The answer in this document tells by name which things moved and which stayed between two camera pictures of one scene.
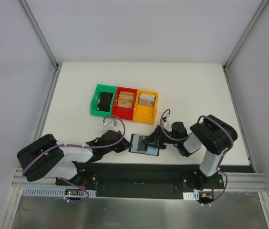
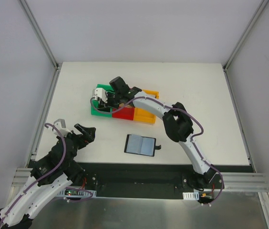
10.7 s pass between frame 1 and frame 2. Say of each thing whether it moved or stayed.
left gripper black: moved
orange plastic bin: stayed
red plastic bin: stayed
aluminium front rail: stayed
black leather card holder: stayed
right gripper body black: moved
